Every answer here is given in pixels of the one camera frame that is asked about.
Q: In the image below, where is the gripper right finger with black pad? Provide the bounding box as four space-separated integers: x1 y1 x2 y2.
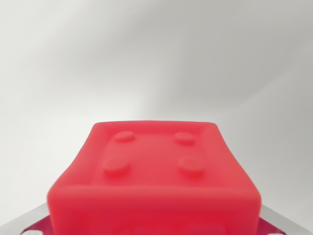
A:
255 204 313 235

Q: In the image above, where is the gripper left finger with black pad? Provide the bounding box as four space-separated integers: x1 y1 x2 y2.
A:
0 202 52 235

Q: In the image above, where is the red embossed cube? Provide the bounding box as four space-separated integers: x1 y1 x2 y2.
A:
46 120 264 235

